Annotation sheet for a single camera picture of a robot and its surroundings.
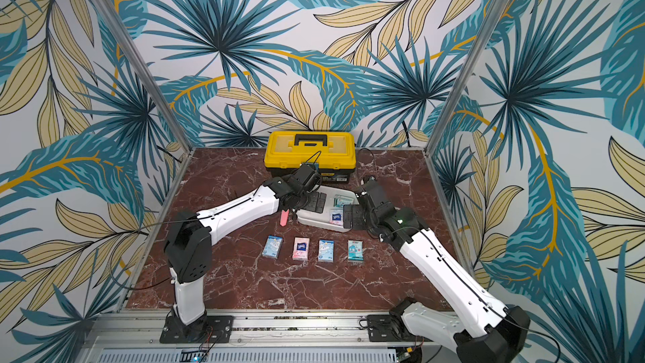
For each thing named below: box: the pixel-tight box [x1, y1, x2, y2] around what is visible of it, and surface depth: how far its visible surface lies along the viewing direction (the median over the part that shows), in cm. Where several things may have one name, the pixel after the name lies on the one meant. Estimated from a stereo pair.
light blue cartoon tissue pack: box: [262, 234, 284, 259], surface depth 90 cm
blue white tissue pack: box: [318, 239, 335, 264], surface depth 88 cm
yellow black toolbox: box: [263, 130, 357, 185], surface depth 99 cm
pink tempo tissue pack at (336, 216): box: [329, 207, 344, 227], surface depth 96 cm
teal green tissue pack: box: [333, 194, 355, 208], surface depth 99 cm
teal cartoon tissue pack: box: [347, 239, 364, 262], surface depth 89 cm
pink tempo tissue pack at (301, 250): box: [292, 236, 310, 261], surface depth 89 cm
